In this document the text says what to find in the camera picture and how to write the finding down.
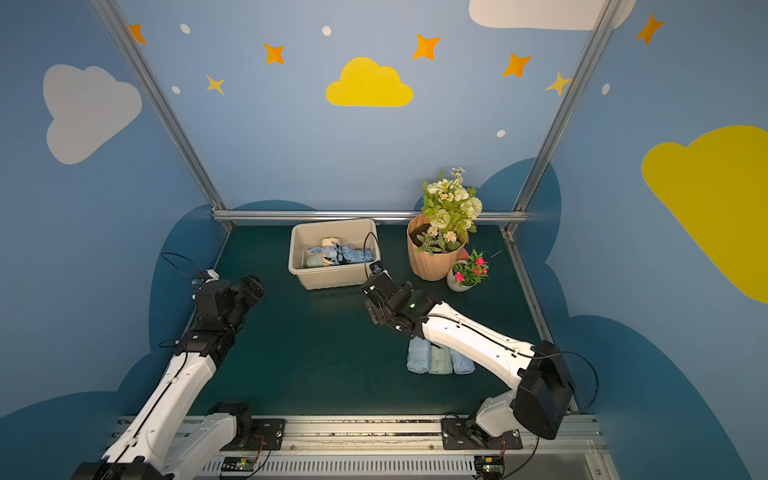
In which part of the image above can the pale blue umbrella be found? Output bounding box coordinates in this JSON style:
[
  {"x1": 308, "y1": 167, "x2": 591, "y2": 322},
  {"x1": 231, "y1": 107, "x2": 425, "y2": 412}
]
[{"x1": 406, "y1": 337, "x2": 432, "y2": 374}]

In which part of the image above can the light blue umbrella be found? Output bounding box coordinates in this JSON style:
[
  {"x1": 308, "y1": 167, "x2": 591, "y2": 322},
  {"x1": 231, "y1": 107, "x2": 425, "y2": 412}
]
[{"x1": 325, "y1": 244, "x2": 375, "y2": 266}]

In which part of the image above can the mint green umbrella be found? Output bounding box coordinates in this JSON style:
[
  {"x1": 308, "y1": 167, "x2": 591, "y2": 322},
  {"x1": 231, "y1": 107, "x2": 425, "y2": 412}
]
[{"x1": 303, "y1": 247, "x2": 329, "y2": 268}]

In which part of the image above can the pale green umbrella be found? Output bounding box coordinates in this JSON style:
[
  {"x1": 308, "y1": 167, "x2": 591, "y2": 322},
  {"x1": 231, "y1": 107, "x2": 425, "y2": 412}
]
[{"x1": 428, "y1": 344, "x2": 454, "y2": 375}]

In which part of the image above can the beige striped umbrella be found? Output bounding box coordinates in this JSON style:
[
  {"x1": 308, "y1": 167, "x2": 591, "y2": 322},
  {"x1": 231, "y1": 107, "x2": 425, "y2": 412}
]
[{"x1": 321, "y1": 237, "x2": 343, "y2": 249}]

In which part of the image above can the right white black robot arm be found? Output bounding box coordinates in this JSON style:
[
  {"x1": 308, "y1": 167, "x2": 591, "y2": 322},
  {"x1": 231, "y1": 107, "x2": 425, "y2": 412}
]
[{"x1": 362, "y1": 261, "x2": 575, "y2": 445}]

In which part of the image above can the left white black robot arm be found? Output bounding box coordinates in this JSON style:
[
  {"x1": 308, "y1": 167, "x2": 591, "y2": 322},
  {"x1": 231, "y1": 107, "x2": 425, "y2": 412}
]
[{"x1": 71, "y1": 271, "x2": 265, "y2": 479}]

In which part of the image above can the beige plastic storage box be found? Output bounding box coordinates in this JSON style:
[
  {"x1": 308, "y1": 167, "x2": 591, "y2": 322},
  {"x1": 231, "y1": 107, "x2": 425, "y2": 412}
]
[{"x1": 288, "y1": 219, "x2": 381, "y2": 290}]

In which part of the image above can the orange pot with green flowers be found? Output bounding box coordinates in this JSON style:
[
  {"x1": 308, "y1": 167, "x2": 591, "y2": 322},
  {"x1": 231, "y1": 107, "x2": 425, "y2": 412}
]
[{"x1": 407, "y1": 167, "x2": 483, "y2": 281}]

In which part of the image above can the white pot with pink flowers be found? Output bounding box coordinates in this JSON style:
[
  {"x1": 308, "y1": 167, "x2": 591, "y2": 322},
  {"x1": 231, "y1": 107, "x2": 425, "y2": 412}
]
[{"x1": 446, "y1": 250, "x2": 489, "y2": 292}]

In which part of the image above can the left circuit board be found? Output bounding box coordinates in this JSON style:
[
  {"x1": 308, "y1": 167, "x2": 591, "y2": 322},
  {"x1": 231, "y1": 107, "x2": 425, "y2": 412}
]
[{"x1": 220, "y1": 457, "x2": 258, "y2": 475}]

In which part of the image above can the circuit board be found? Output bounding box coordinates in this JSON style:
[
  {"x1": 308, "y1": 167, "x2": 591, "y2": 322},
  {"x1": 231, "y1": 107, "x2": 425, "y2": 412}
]
[
  {"x1": 473, "y1": 456, "x2": 506, "y2": 480},
  {"x1": 220, "y1": 457, "x2": 258, "y2": 475}
]

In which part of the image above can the right circuit board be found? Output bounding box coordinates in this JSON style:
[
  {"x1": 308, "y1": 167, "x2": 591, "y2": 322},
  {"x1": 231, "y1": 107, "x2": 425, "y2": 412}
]
[{"x1": 473, "y1": 456, "x2": 506, "y2": 480}]

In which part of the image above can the aluminium back frame bar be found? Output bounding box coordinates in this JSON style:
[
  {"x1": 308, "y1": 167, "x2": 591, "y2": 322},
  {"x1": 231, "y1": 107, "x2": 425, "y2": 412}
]
[{"x1": 212, "y1": 208, "x2": 529, "y2": 224}]

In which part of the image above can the aluminium rail front frame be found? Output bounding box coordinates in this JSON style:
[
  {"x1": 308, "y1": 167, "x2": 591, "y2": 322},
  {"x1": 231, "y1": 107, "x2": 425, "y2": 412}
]
[{"x1": 91, "y1": 413, "x2": 620, "y2": 480}]

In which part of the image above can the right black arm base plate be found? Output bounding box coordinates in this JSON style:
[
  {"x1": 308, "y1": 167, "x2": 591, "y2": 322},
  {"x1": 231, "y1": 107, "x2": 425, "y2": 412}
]
[{"x1": 440, "y1": 416, "x2": 523, "y2": 451}]

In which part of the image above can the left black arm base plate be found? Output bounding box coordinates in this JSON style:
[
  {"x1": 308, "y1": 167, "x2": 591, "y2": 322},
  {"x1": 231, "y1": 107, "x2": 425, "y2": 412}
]
[{"x1": 222, "y1": 418, "x2": 286, "y2": 451}]

